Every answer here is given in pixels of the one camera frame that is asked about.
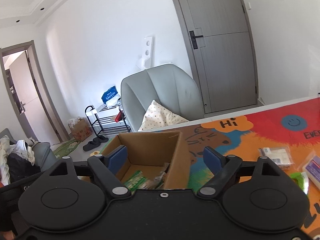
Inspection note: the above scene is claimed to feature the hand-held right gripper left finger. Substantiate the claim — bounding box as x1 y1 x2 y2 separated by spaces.
49 145 132 201

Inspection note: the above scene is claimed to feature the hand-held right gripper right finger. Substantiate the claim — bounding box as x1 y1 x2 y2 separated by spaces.
196 146 288 201

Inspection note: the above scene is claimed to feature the green candy packet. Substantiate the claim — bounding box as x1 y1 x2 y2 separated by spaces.
290 172 310 193
123 170 148 190

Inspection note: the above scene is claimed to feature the cardboard box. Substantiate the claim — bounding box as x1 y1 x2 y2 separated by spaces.
99 131 192 191

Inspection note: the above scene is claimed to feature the clear nut packet red label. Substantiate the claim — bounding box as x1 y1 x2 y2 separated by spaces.
149 163 171 190

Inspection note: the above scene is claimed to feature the clear packet of white cakes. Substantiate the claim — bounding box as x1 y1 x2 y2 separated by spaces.
258 147 292 170

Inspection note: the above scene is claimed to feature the purple white snack packet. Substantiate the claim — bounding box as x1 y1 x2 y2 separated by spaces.
301 154 320 191

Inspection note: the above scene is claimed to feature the pair of dark slippers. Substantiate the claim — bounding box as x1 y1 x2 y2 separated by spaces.
83 136 109 152

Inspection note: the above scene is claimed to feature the black bag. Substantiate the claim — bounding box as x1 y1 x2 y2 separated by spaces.
7 152 41 182

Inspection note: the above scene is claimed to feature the black shoe rack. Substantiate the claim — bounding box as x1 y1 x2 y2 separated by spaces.
84 102 131 137

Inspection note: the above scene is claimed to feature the brown printed carton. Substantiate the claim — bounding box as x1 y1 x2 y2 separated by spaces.
67 117 92 142

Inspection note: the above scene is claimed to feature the green floor mat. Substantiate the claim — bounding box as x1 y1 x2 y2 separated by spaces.
53 139 82 159

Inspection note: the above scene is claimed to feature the cartoon cat table mat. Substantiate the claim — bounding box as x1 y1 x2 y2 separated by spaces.
152 96 320 240

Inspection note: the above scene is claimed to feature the pile of light clothes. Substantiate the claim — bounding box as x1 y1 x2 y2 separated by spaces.
0 135 40 186

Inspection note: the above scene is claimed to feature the dotted white pillow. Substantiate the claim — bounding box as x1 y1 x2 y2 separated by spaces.
138 100 190 132

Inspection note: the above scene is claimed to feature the grey sofa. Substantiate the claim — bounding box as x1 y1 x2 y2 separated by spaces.
0 128 57 172

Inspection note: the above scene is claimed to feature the blue plastic bag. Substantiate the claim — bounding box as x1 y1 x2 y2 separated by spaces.
101 85 118 104

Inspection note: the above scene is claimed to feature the grey chair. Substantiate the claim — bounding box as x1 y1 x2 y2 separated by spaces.
121 64 205 133

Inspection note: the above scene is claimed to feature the white foam board with holes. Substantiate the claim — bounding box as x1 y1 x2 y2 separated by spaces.
136 35 154 70

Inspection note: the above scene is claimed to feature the pale open room door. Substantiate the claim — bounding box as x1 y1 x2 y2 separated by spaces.
0 40 71 144

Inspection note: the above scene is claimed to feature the grey door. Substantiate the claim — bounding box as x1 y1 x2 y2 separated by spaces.
167 0 258 118

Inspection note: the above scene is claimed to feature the black door handle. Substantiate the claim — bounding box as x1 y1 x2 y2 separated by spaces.
189 30 204 50

